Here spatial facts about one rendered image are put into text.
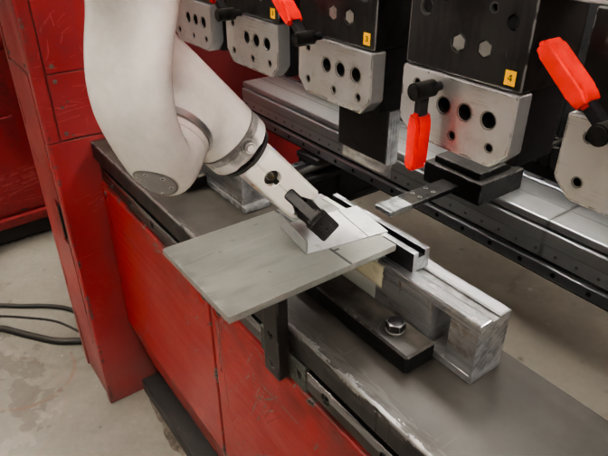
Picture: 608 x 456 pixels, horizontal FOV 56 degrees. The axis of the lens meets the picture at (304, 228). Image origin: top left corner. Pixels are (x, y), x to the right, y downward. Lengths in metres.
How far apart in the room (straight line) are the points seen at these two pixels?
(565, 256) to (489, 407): 0.30
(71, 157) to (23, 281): 1.22
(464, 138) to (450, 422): 0.33
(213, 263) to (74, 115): 0.84
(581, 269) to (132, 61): 0.69
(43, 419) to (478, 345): 1.55
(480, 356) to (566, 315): 1.71
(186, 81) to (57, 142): 0.94
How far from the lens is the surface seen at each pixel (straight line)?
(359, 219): 0.84
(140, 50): 0.53
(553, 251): 0.96
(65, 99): 1.50
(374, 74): 0.71
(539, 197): 1.01
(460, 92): 0.62
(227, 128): 0.64
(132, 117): 0.54
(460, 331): 0.75
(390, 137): 0.76
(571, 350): 2.30
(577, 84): 0.50
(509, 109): 0.58
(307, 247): 0.75
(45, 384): 2.15
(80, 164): 1.55
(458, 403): 0.76
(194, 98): 0.61
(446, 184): 0.96
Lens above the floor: 1.42
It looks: 31 degrees down
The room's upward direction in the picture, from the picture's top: straight up
